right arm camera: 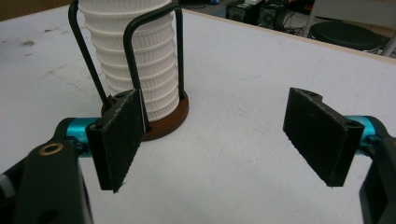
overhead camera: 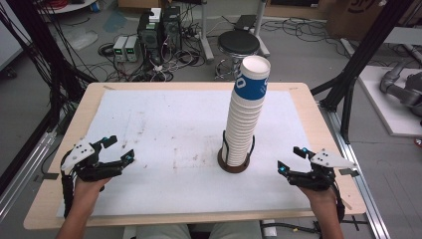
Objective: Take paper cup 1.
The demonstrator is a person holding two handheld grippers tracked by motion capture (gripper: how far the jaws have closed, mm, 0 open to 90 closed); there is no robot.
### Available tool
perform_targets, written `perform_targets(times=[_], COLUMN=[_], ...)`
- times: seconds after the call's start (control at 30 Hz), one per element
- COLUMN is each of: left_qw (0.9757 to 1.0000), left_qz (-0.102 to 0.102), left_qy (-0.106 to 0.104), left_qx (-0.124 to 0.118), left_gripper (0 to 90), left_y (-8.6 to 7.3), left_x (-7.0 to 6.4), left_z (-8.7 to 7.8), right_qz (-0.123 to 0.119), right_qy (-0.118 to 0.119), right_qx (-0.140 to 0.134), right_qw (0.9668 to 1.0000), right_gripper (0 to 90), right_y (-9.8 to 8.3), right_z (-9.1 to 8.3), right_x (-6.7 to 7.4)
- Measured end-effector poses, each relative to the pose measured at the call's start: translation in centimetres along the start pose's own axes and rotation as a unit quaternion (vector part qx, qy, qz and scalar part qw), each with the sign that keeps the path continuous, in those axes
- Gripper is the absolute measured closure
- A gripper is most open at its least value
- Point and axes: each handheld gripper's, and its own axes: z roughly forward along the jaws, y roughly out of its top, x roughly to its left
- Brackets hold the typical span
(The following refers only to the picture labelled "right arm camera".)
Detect white table mat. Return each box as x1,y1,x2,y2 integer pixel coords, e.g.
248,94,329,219
0,5,396,224

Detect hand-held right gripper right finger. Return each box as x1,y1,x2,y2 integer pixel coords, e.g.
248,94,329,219
282,87,378,188

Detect black computer tower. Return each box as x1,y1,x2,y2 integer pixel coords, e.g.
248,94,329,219
256,6,289,31
226,3,261,26

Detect black round stool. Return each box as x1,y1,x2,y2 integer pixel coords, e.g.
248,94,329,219
309,21,387,52

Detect stack of white paper cups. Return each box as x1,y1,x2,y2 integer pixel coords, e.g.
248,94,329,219
78,0,181,123

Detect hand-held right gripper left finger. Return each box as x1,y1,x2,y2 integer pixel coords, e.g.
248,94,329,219
64,89,146,194

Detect white metal stand leg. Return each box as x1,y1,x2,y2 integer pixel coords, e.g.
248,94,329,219
303,0,321,38
382,34,396,58

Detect round dark cup base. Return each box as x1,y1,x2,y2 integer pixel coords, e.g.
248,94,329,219
67,0,191,142

